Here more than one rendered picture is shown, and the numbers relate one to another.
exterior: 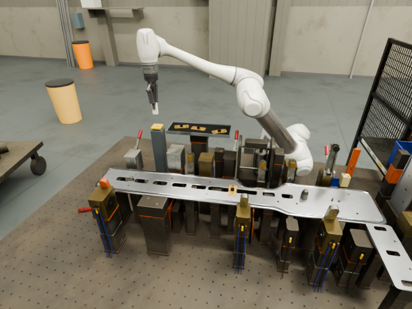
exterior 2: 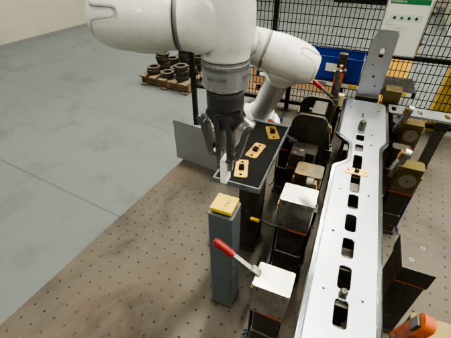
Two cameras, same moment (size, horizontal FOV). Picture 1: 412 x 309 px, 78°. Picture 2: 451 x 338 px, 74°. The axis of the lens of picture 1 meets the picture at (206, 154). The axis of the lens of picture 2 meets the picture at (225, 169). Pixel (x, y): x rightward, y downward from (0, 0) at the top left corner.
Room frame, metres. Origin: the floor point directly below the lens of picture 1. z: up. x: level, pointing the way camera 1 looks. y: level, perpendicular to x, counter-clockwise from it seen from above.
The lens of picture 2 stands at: (1.28, 0.83, 1.71)
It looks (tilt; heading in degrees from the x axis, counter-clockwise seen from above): 38 degrees down; 282
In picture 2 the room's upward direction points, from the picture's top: straight up
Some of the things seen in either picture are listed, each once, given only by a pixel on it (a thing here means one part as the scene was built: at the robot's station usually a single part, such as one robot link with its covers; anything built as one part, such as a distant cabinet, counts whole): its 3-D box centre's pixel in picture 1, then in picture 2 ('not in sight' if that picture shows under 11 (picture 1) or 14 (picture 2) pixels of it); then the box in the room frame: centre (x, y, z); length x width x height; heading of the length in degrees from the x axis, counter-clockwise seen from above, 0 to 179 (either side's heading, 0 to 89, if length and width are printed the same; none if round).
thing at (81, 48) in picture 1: (83, 54); not in sight; (8.10, 3.65, 0.37); 0.49 x 0.47 x 0.74; 164
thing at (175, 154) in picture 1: (178, 178); (286, 238); (1.21, 0.16, 0.90); 0.13 x 0.08 x 0.41; 170
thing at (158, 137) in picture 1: (160, 159); (225, 257); (1.39, 0.29, 0.92); 0.08 x 0.08 x 0.44; 80
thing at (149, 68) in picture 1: (149, 67); (225, 73); (1.39, 0.29, 1.50); 0.09 x 0.09 x 0.06
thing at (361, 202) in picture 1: (228, 191); (358, 176); (0.97, -0.11, 1.00); 1.38 x 0.22 x 0.02; 80
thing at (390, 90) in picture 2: (399, 248); (383, 118); (0.72, -0.83, 0.88); 0.08 x 0.08 x 0.36; 80
